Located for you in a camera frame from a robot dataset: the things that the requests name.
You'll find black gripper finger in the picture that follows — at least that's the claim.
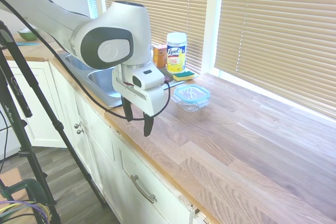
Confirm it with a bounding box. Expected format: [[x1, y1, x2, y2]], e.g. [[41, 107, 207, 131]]
[[142, 111, 156, 137], [121, 97, 133, 123]]

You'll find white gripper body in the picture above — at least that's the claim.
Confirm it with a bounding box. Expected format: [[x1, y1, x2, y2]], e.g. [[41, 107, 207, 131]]
[[112, 64, 172, 116]]

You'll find teal rimmed clear container lid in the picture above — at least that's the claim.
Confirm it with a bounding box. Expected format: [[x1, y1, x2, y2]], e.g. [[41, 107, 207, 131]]
[[173, 84, 212, 104]]

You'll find clear glass food container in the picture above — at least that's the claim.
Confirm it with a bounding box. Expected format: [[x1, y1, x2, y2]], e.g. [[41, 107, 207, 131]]
[[172, 94, 211, 113]]

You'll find stainless steel sink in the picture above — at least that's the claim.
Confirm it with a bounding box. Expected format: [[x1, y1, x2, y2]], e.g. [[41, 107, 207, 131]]
[[61, 52, 200, 108]]

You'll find yellow green sponge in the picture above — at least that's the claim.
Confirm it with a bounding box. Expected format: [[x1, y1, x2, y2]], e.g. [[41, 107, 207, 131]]
[[172, 70, 196, 82]]

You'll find small orange cardboard box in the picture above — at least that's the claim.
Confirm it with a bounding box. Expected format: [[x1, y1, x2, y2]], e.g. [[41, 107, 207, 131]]
[[153, 45, 168, 68]]

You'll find yellow Lysol wipes canister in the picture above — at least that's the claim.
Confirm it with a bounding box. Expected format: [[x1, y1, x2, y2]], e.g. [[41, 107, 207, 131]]
[[166, 31, 188, 75]]

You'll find white kitchen cabinet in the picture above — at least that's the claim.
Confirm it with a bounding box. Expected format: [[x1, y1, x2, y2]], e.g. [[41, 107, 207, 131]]
[[0, 60, 218, 224]]

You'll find dark green clamp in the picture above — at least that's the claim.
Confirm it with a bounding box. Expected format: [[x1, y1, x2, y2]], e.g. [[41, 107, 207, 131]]
[[0, 178, 49, 224]]

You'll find flat blue strip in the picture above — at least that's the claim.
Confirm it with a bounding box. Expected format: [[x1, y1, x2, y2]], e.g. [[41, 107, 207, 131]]
[[16, 41, 40, 48]]

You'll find green bowl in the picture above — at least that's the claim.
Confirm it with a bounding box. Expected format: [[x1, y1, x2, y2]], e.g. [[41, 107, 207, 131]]
[[17, 28, 40, 42]]

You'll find brown cardboard sheet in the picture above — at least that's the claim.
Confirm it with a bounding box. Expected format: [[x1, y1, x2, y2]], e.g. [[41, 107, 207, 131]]
[[0, 168, 35, 209]]

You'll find wide beige window blind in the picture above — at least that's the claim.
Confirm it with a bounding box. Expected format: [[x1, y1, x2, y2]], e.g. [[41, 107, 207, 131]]
[[214, 0, 336, 120]]

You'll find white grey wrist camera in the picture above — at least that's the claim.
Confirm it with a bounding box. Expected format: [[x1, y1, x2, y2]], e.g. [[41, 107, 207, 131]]
[[132, 68, 165, 90]]

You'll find silver cabinet bar handle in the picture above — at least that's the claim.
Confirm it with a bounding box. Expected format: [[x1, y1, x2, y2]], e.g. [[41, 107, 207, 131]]
[[130, 174, 157, 205]]

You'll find black camera tripod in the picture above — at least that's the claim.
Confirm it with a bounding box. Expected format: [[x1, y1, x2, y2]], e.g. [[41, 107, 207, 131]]
[[0, 20, 108, 224]]

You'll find coloured cable bundle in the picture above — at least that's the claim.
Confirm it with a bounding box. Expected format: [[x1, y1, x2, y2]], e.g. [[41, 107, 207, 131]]
[[0, 200, 51, 224]]

